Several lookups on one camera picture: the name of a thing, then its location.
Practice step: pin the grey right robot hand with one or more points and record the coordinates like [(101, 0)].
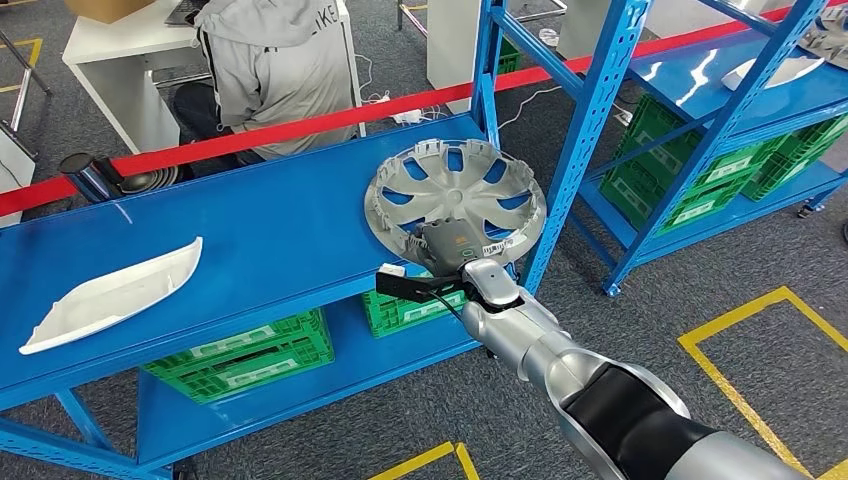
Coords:
[(450, 245)]

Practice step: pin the silver plastic wheel hubcap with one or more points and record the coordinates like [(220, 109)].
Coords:
[(831, 36), (457, 192)]

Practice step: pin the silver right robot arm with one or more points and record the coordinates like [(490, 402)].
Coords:
[(517, 318)]

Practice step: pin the blue metal shelf rack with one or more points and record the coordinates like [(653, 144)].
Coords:
[(232, 232), (662, 86)]

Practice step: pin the white plastic trim part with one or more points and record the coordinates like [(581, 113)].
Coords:
[(792, 69), (112, 298)]

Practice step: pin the green plastic crate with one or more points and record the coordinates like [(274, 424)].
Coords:
[(265, 378), (729, 169), (507, 60), (788, 172), (709, 208), (278, 331), (397, 318), (815, 136)]

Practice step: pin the white power strip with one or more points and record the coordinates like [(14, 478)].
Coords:
[(407, 116)]

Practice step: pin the white cabinet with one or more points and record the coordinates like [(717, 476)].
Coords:
[(676, 13), (450, 53), (13, 172)]

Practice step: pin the red barrier belt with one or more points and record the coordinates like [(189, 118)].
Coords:
[(278, 134)]

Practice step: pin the ribbed stanchion base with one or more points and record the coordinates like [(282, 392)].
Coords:
[(149, 180)]

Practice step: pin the white desk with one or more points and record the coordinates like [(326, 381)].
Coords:
[(112, 60)]

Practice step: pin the cardboard box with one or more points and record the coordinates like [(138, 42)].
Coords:
[(106, 8)]

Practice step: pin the black-topped stanchion post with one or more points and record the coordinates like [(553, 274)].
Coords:
[(83, 175)]

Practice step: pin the metal frame stand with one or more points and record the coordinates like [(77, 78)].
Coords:
[(20, 100)]

